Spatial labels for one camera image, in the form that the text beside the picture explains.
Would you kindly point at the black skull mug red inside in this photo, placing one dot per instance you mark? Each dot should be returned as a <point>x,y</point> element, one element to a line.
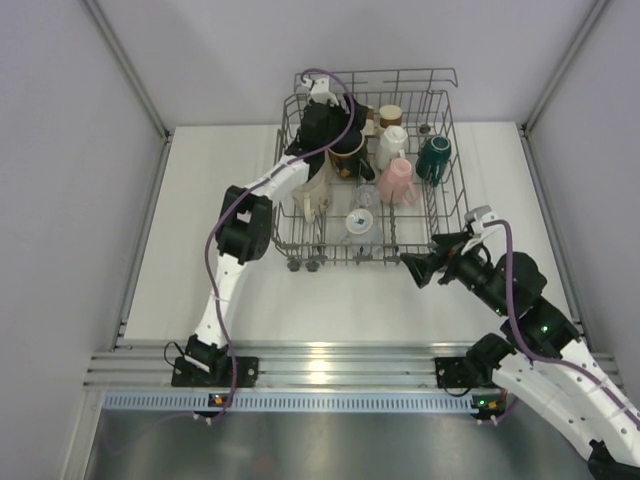
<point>350,157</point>

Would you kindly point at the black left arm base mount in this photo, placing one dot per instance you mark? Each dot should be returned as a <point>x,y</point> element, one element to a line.
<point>459,375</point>

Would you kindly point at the grey wire dish rack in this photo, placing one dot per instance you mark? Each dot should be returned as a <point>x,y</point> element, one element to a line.
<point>423,95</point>

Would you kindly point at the aluminium corner frame post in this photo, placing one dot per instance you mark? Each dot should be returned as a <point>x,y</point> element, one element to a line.
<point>103,26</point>

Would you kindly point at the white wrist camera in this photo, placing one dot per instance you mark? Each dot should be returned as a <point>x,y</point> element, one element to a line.
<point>477,221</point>
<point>318,90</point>

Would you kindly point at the light blue mug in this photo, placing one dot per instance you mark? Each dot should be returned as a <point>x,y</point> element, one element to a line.
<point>362,228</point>

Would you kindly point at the white cup teal base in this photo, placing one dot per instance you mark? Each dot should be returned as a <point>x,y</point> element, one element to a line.
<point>433,158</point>

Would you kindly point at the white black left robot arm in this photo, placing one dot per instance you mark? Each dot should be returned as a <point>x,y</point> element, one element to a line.
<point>538,355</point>

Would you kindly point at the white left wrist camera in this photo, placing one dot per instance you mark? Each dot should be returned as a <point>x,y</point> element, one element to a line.
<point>477,221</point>

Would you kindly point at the pink mug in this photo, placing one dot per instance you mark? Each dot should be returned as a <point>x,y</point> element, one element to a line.
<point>396,184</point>

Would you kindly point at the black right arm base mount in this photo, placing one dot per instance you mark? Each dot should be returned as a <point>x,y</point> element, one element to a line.
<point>217,370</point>

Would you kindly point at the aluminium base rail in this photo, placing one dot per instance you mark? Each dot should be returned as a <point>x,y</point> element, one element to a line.
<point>287,366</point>

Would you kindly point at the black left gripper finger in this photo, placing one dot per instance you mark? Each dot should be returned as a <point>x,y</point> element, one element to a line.
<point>422,267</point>
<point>449,243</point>

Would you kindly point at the perforated blue-grey cable tray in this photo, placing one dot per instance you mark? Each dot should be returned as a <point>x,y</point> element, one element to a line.
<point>292,402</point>

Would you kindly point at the cream mug green inside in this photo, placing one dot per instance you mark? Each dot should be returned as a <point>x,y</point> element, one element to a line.
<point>314,197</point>

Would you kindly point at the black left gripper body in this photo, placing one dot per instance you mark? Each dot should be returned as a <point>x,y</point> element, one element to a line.
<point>461,266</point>

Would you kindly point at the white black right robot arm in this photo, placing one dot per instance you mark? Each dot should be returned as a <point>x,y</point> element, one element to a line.
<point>243,231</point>

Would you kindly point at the clear glass tumbler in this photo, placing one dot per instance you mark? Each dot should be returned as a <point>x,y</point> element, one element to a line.
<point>366,196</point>

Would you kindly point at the cream mug with handle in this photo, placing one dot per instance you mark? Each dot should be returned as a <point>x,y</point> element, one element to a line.
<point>392,141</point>

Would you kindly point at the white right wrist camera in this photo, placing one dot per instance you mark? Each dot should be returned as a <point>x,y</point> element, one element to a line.
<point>318,90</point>

